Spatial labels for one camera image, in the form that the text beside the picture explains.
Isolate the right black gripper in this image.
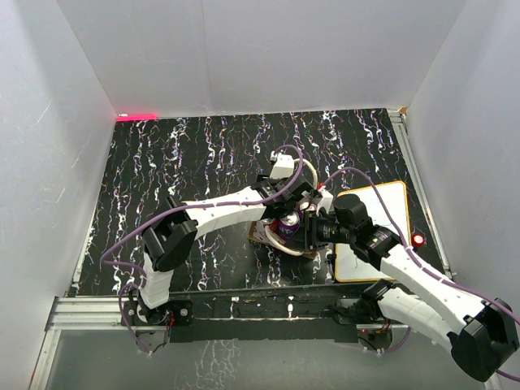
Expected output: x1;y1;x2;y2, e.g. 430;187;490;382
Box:
285;210;355;251

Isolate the red cola can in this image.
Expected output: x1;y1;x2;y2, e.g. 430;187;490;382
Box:
262;218;277;228

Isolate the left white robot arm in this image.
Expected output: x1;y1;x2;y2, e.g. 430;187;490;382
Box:
135;177;316;324

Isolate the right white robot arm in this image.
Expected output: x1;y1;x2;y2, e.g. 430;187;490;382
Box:
288;193;519;382

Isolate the purple Fanta can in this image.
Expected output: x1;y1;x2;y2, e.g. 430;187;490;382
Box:
277;211;301;241

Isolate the white whiteboard yellow rim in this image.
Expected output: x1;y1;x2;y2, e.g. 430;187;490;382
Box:
333;180;410;284

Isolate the red emergency button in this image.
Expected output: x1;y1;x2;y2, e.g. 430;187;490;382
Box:
411;233;426;248

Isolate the pink tape strip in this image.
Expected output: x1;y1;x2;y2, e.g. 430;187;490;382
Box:
116;114;157;122

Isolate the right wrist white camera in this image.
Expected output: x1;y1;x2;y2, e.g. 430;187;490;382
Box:
302;184;334;214

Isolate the wrist white camera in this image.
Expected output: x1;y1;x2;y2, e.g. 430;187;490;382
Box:
302;184;334;214
269;151;295;180

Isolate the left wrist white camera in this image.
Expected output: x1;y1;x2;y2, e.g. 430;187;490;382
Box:
269;151;295;180

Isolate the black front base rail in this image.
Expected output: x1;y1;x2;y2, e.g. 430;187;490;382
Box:
121;288;393;345

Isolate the aluminium frame rail right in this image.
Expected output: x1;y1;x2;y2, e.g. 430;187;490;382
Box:
387;108;453;279

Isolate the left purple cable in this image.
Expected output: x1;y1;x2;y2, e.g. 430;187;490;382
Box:
99;144;306;358

